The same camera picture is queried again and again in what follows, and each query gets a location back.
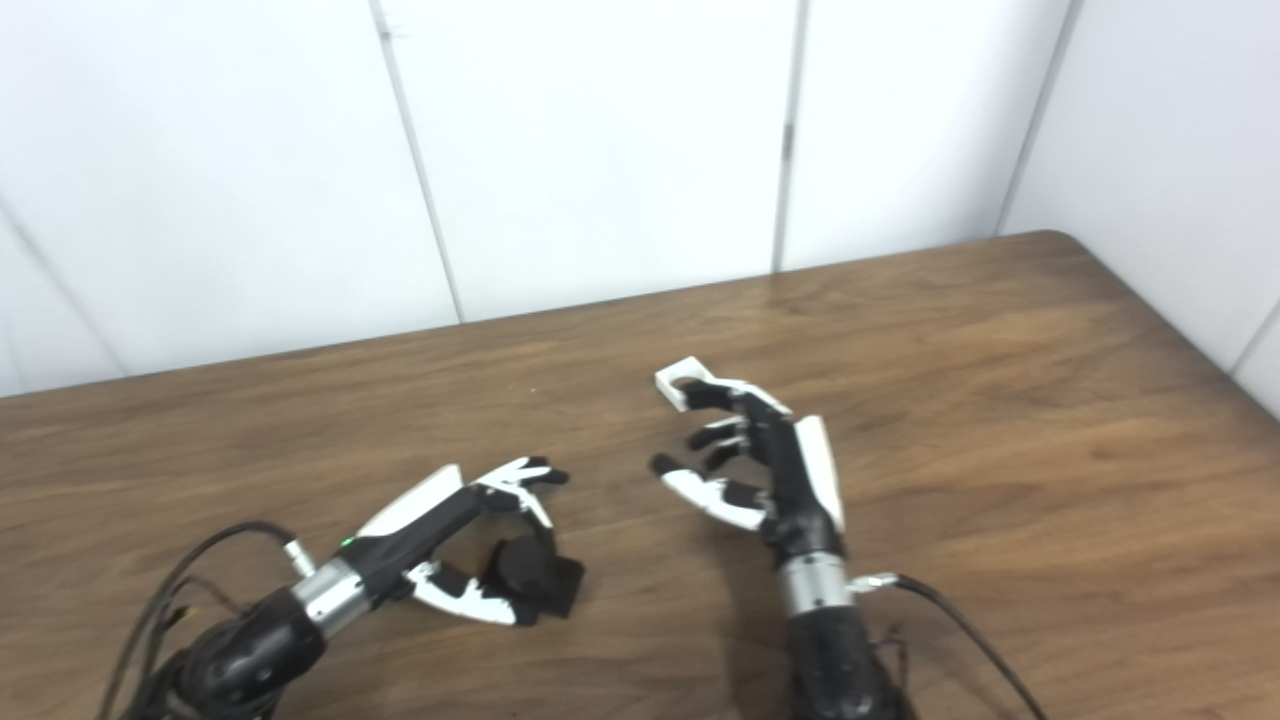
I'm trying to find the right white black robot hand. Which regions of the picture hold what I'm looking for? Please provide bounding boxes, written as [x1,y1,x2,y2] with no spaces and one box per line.
[648,378,849,561]

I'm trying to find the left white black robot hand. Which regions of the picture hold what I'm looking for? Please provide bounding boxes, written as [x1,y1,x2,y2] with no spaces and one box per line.
[340,457,571,628]

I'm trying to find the black peg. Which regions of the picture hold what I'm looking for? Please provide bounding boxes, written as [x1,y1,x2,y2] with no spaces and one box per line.
[480,535,586,621]

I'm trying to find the white square piece with hole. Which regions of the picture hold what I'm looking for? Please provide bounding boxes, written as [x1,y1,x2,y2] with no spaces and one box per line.
[655,357,719,413]

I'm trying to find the thin right wrist wires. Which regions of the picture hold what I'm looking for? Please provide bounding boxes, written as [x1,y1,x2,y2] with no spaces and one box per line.
[870,628,913,693]

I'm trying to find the thin wrist wires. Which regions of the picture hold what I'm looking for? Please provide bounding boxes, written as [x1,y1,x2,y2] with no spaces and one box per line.
[150,574,247,643]
[870,628,913,693]

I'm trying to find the thin left wrist wires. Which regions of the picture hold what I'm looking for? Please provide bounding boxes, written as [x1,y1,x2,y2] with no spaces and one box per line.
[150,574,247,643]

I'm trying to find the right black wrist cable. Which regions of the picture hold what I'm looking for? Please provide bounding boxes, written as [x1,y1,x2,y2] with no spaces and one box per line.
[848,572,1047,720]

